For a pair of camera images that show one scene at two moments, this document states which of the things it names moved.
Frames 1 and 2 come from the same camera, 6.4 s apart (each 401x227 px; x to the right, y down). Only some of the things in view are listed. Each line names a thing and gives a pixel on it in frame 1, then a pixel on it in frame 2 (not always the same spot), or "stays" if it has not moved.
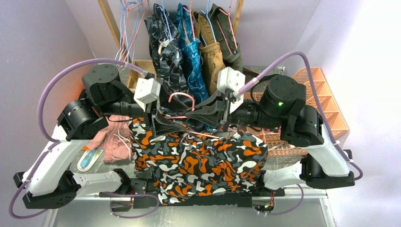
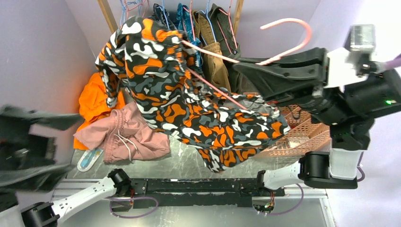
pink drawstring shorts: [115, 139] stays
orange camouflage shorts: [180, 167] to [162, 73]
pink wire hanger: [190, 132] to [257, 64]
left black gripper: [161, 126] to [21, 153]
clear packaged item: [88, 159] stays
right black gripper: [214, 118] to [293, 79]
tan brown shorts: [212, 56] stays
